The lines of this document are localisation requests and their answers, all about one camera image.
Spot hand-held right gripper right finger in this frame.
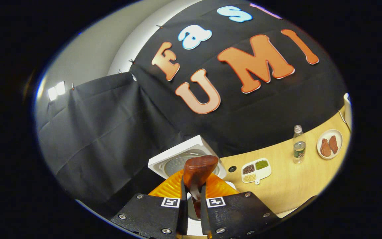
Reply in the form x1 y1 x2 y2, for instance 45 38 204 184
200 173 273 239

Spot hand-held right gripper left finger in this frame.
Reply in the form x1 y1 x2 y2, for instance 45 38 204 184
110 169 189 239

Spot white rice cooker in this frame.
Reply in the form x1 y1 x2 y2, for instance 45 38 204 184
148 134 236 238

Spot white divided grain dish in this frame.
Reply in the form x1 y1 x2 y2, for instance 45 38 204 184
241 158 272 185

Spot black backdrop cloth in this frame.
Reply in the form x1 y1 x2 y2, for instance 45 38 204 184
37 0 349 213

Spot clear plastic water bottle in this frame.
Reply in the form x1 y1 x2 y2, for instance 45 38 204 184
293 125 306 164

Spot white round plate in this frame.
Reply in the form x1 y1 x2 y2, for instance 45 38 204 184
317 129 343 160

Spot white toaster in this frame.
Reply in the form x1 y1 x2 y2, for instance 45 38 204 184
343 93 352 130

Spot ceiling light panel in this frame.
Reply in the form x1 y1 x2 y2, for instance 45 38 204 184
47 81 66 101

